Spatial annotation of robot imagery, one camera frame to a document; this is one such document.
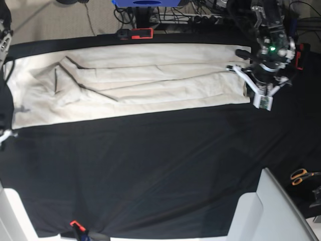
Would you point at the black table cloth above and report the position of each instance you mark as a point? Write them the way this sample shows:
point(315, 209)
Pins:
point(163, 175)

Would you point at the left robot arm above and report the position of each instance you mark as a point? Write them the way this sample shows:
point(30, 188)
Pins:
point(269, 68)

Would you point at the orange clamp bottom edge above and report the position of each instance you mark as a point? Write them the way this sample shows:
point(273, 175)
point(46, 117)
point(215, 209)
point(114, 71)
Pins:
point(77, 225)

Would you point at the orange black clamp top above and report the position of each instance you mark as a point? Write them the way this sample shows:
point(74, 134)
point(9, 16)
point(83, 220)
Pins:
point(135, 34)

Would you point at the white T-shirt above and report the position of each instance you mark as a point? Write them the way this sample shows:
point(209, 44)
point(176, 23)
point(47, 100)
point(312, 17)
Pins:
point(110, 81)

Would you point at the orange black clamp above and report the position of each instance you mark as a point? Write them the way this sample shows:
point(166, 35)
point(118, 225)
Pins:
point(302, 52)
point(135, 34)

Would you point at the orange handled scissors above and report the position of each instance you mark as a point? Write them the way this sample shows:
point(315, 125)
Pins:
point(300, 175)

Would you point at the white frame left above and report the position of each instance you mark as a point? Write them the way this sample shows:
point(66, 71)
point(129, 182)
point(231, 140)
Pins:
point(15, 223)

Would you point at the white power strip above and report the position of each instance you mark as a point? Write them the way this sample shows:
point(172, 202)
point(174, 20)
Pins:
point(177, 18)

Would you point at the blue box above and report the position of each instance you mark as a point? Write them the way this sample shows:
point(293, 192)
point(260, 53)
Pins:
point(146, 3)

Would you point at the orange black clamp right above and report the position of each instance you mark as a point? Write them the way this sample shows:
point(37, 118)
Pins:
point(302, 52)

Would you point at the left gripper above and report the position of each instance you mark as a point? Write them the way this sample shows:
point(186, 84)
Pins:
point(260, 85)

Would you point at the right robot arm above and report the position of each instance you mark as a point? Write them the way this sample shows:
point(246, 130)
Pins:
point(6, 98)

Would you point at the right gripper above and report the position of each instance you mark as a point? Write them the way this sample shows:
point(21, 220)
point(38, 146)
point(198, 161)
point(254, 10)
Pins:
point(5, 135)

